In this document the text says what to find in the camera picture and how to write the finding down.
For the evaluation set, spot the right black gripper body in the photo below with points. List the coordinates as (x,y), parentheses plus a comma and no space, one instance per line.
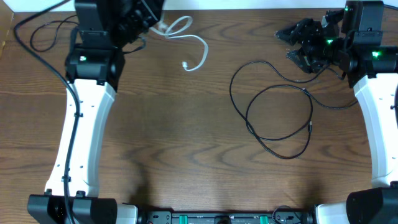
(321,50)

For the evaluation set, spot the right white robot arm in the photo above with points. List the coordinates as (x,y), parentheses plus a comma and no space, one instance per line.
(371,68)

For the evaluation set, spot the white back board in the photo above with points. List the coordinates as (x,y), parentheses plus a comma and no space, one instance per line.
(38,5)

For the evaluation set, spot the cardboard side panel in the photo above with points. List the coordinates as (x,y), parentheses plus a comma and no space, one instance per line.
(6,18)

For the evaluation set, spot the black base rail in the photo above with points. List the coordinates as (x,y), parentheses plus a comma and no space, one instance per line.
(282,215)

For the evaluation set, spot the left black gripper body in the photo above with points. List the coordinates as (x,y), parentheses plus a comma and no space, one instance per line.
(135,18)

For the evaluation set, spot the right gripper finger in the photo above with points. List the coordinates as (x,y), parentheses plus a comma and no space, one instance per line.
(296,32)
(298,57)

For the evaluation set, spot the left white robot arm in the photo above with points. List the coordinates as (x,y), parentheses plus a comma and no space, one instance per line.
(93,68)

